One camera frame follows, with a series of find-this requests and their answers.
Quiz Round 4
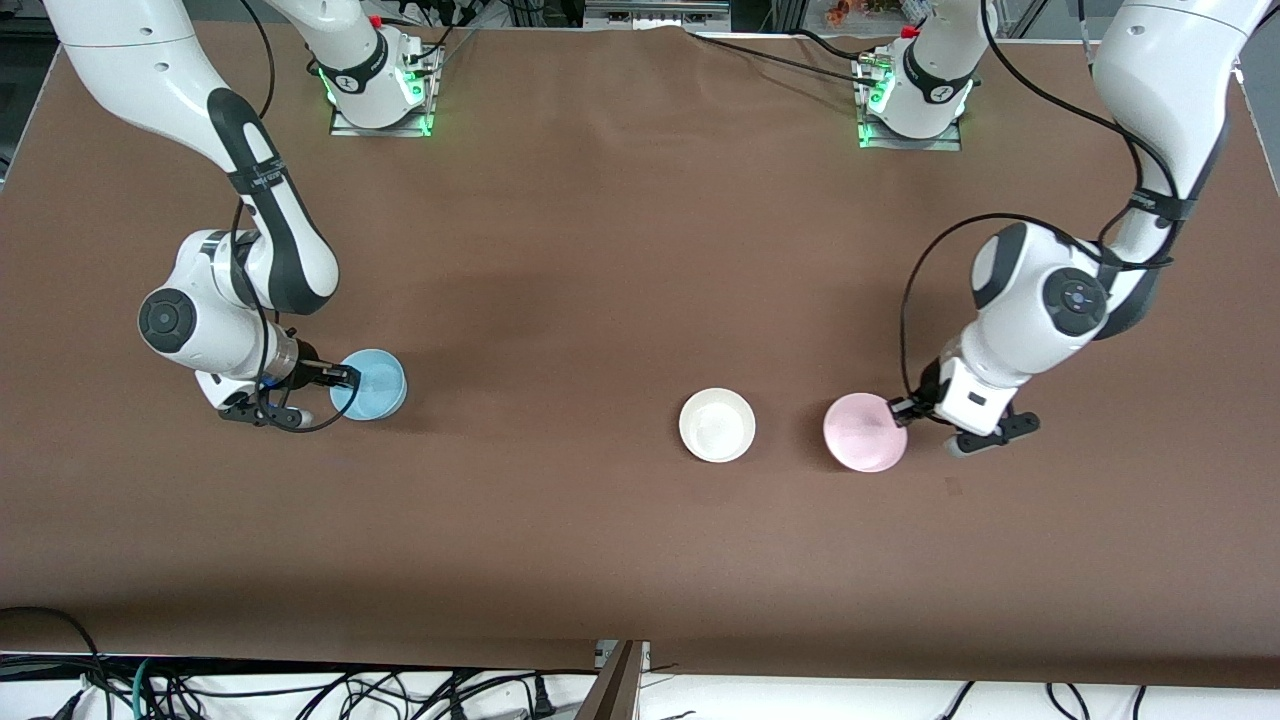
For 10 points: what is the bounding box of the white bowl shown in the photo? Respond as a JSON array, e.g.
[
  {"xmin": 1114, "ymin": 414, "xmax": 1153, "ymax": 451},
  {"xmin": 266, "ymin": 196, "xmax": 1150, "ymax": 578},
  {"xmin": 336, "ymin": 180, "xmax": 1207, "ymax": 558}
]
[{"xmin": 679, "ymin": 388, "xmax": 757, "ymax": 464}]

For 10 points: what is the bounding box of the brown table cover sheet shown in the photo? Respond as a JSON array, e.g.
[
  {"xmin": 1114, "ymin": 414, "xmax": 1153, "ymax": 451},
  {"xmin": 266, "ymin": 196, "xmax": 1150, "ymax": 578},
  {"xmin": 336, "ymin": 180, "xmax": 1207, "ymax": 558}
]
[{"xmin": 0, "ymin": 22, "xmax": 1280, "ymax": 691}]

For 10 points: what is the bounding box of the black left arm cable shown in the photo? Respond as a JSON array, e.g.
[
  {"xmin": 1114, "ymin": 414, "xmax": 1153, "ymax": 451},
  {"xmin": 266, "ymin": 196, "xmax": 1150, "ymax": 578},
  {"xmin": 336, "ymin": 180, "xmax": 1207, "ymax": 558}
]
[{"xmin": 900, "ymin": 0, "xmax": 1186, "ymax": 406}]

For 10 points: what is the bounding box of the brown wooden beam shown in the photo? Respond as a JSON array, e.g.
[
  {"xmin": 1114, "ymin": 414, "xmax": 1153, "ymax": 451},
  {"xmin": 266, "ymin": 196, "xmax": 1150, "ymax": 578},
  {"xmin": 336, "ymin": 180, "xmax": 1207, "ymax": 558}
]
[{"xmin": 578, "ymin": 640, "xmax": 646, "ymax": 720}]

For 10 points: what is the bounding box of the long black table cable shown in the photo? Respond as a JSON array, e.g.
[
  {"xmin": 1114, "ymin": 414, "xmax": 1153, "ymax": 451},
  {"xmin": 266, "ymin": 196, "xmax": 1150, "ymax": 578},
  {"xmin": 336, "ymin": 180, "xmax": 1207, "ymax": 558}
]
[{"xmin": 684, "ymin": 28, "xmax": 886, "ymax": 91}]

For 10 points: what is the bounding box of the pink bowl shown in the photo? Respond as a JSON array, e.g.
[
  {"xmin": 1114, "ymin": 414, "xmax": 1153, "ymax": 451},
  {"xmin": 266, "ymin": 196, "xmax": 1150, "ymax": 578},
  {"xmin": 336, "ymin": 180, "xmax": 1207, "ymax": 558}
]
[{"xmin": 823, "ymin": 393, "xmax": 909, "ymax": 473}]

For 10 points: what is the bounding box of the blue bowl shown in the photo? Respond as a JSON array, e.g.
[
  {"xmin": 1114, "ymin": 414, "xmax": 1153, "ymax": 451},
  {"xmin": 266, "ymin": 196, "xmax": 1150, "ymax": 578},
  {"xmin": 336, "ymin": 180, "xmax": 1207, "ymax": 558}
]
[{"xmin": 329, "ymin": 349, "xmax": 408, "ymax": 421}]

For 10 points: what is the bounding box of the thick black floor cable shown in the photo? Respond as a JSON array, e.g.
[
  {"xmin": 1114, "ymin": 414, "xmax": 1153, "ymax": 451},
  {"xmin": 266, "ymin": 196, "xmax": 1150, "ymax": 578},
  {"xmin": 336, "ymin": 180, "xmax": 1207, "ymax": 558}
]
[{"xmin": 0, "ymin": 606, "xmax": 106, "ymax": 720}]

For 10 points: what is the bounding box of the short black table cable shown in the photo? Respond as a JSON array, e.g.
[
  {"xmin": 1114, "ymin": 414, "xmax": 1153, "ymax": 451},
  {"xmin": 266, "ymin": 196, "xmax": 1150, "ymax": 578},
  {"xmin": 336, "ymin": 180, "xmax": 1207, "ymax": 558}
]
[{"xmin": 790, "ymin": 28, "xmax": 881, "ymax": 63}]

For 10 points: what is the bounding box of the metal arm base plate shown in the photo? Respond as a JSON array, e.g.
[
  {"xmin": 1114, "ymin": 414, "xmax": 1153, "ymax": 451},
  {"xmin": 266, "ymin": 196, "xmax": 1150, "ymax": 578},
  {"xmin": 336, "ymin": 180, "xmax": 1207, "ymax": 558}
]
[
  {"xmin": 330, "ymin": 98, "xmax": 433, "ymax": 138},
  {"xmin": 858, "ymin": 115, "xmax": 963, "ymax": 152}
]

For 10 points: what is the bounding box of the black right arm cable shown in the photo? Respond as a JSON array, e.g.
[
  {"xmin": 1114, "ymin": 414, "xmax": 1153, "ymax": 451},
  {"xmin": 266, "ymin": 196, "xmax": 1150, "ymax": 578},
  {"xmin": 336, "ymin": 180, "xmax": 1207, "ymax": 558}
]
[{"xmin": 230, "ymin": 0, "xmax": 363, "ymax": 434}]

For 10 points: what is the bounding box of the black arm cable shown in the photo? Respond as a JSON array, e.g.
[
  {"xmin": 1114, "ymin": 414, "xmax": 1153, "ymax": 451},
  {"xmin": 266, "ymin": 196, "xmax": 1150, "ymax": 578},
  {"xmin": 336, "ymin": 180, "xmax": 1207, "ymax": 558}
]
[
  {"xmin": 900, "ymin": 0, "xmax": 1186, "ymax": 406},
  {"xmin": 230, "ymin": 0, "xmax": 363, "ymax": 434}
]

